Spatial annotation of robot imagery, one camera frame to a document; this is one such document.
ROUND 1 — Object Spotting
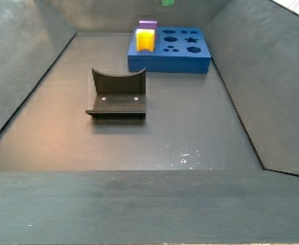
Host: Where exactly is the green cylinder peg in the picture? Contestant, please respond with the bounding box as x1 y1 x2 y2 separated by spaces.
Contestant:
162 0 174 7

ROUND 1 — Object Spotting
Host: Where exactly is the dark curved fixture cradle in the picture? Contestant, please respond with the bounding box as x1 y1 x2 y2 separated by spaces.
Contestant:
85 70 147 117

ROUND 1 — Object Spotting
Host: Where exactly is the blue foam shape-sorter board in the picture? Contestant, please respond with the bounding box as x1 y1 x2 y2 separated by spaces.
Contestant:
128 27 211 74

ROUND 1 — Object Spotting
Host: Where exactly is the yellow notched block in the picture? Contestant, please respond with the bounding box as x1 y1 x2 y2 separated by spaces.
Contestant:
135 29 156 52

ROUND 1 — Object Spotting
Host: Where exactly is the purple rectangular block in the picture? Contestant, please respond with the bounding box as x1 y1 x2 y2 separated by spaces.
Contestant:
138 20 159 30

